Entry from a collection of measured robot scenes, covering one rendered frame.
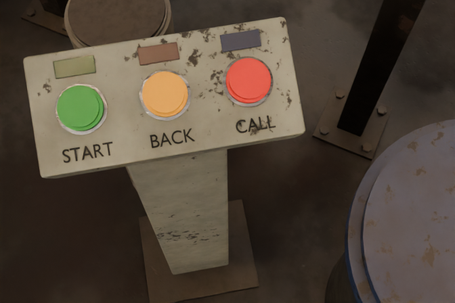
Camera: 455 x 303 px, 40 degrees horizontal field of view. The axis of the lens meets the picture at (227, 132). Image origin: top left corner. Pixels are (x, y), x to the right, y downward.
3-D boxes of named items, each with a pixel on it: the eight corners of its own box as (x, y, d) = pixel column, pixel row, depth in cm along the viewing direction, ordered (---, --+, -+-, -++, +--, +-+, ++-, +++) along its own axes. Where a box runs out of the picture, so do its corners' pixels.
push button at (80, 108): (57, 91, 56) (52, 88, 54) (101, 84, 56) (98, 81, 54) (63, 135, 55) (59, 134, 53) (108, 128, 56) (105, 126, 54)
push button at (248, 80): (221, 65, 57) (223, 61, 55) (264, 58, 57) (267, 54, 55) (229, 107, 56) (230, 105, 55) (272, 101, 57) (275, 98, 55)
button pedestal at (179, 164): (125, 220, 112) (19, 30, 56) (254, 197, 114) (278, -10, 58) (136, 310, 106) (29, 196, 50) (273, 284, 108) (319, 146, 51)
